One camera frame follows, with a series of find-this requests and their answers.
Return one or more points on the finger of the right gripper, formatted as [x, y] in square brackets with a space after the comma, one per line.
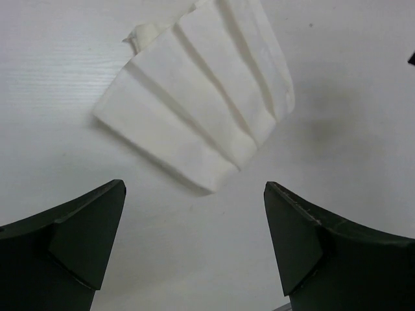
[411, 60]

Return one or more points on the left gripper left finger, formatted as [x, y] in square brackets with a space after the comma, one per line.
[57, 259]

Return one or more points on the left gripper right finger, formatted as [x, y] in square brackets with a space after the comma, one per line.
[327, 262]

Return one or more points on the white pleated skirt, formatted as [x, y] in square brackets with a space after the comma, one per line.
[203, 92]

